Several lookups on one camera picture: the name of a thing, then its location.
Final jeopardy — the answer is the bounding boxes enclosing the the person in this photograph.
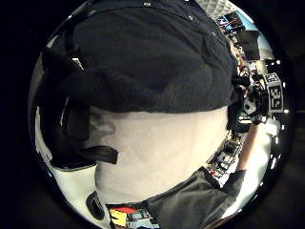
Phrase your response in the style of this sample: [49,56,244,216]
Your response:
[107,165,248,229]

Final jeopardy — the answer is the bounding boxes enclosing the black monitor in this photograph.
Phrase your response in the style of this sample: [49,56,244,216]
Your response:
[236,30,261,61]

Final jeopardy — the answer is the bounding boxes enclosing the white marker cube on right glove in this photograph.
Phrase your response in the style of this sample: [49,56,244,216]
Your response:
[263,72,285,115]

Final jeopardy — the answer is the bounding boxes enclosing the black cloth garment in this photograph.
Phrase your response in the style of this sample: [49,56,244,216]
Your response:
[42,0,240,115]

